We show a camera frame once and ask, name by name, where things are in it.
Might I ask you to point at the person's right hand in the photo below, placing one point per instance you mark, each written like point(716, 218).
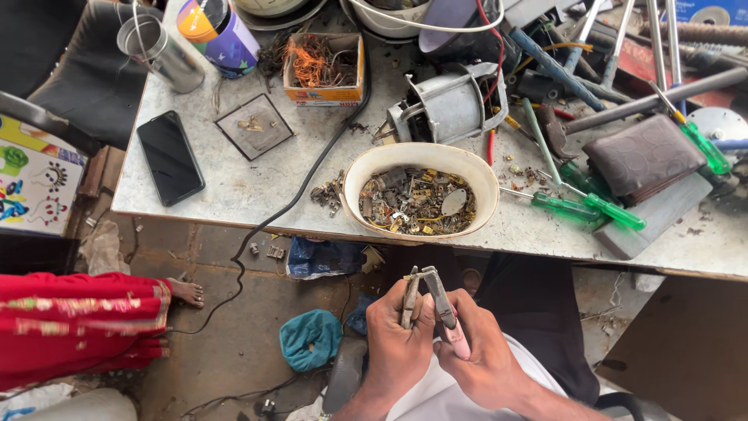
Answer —
point(488, 362)

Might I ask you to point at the person's left hand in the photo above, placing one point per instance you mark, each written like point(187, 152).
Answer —
point(394, 351)

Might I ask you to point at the grey rubber object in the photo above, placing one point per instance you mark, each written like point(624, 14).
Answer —
point(345, 374)

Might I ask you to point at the person's white garment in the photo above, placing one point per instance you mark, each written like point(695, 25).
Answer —
point(432, 403)

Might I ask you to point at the person's black trousers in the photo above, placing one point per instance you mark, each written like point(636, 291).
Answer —
point(537, 316)

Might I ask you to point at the teal cloth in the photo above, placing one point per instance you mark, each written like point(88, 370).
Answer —
point(309, 342)

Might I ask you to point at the blue plastic bag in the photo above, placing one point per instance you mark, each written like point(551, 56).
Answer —
point(321, 257)

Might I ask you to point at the heap of small metal parts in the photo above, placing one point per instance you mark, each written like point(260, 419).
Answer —
point(418, 202)

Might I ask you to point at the white oval bowl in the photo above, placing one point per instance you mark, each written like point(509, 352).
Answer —
point(356, 196)

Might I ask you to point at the small pile of metal clips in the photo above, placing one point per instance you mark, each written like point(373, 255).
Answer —
point(327, 194)

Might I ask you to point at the brown cardboard sheet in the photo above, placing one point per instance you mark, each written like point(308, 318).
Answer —
point(683, 356)

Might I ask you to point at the grey stone block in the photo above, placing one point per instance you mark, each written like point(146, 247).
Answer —
point(660, 219)

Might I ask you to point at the pale green stick tool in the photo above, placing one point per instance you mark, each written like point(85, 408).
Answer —
point(540, 140)

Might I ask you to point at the dark brown tool sheath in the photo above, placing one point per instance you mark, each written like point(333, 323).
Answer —
point(554, 133)

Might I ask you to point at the grey electric motor housing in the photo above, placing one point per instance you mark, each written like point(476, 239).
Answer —
point(450, 105)

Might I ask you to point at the brown leather wallet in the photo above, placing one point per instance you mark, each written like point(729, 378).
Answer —
point(640, 158)

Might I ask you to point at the square black-framed glass plate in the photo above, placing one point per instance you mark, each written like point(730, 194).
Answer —
point(254, 126)

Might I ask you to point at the orange cardboard box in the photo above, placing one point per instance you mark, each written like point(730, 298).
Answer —
point(324, 93)

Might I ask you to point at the black smartphone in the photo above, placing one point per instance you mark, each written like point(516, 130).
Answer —
point(170, 158)

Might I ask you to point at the clear plastic bag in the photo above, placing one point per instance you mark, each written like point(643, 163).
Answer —
point(102, 248)

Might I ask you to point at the grey metal pipe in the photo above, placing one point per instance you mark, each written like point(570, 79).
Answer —
point(654, 100)

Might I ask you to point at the dark purple lamp shade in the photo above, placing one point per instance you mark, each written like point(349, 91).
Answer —
point(450, 26)

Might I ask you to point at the white sack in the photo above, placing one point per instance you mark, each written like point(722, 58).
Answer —
point(70, 406)

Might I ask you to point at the white round bowl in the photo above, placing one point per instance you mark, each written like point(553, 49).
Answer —
point(385, 20)

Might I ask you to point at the grey metal disc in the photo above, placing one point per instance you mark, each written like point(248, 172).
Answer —
point(722, 123)

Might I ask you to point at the heap of tools and rods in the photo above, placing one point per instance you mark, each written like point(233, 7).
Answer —
point(631, 41)

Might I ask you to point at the round metal plate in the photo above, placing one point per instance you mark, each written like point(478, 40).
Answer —
point(280, 17)

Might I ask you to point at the colourful cylindrical can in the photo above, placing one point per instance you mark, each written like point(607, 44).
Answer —
point(225, 38)

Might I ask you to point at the steel cup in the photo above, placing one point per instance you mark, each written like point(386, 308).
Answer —
point(166, 55)

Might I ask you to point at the colourful printed board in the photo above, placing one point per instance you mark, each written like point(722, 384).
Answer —
point(35, 181)

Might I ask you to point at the black chair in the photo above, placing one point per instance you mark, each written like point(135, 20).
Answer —
point(93, 76)

